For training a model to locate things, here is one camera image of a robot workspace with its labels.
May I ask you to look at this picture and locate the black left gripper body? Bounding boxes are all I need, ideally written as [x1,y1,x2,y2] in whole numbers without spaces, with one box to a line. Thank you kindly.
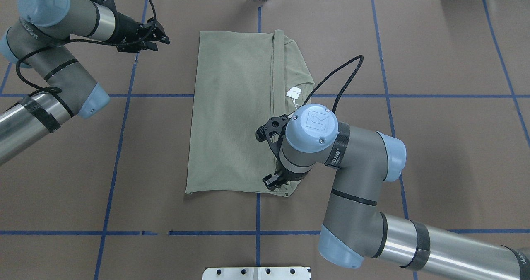
[87,0,151,47]

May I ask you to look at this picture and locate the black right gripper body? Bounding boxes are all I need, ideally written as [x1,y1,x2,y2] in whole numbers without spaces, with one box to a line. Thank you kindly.
[255,114,293,184]

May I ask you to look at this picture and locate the olive green long-sleeve shirt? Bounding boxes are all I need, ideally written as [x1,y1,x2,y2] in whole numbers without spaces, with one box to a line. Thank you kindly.
[185,30,315,197]

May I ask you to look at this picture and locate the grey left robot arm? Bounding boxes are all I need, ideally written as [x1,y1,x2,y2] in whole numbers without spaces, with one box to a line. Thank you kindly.
[0,0,170,164]

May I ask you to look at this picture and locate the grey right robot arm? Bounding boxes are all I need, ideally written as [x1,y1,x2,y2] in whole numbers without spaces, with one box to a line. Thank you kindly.
[255,103,529,280]

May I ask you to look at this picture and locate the white paper hang tag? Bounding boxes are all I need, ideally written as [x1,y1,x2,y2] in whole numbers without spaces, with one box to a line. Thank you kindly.
[286,86,302,99]

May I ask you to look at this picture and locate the brown paper table cover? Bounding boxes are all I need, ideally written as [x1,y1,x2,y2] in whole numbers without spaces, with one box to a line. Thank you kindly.
[1,0,529,280]

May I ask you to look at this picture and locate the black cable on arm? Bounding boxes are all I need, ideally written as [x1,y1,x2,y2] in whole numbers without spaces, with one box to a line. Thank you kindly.
[15,0,157,96]

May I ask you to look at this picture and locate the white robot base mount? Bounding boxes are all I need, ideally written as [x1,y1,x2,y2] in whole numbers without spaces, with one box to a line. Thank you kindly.
[202,266,312,280]

